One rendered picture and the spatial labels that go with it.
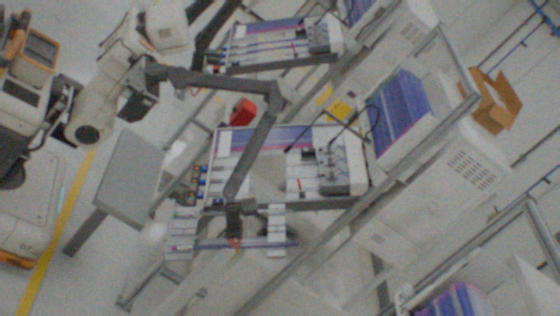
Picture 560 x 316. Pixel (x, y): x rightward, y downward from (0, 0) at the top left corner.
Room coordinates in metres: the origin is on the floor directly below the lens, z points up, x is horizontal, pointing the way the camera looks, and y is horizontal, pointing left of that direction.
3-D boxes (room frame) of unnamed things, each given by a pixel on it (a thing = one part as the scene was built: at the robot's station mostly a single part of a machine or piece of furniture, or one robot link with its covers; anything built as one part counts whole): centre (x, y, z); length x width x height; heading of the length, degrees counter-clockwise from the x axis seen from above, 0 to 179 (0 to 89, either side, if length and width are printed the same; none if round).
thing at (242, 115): (3.76, 0.34, 0.39); 0.24 x 0.24 x 0.78; 22
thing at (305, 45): (4.52, 0.35, 0.66); 1.01 x 0.73 x 1.31; 112
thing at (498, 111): (3.38, -0.50, 1.82); 0.68 x 0.30 x 0.20; 22
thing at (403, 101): (3.16, -0.27, 1.52); 0.51 x 0.13 x 0.27; 22
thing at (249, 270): (3.26, -0.36, 0.31); 0.70 x 0.65 x 0.62; 22
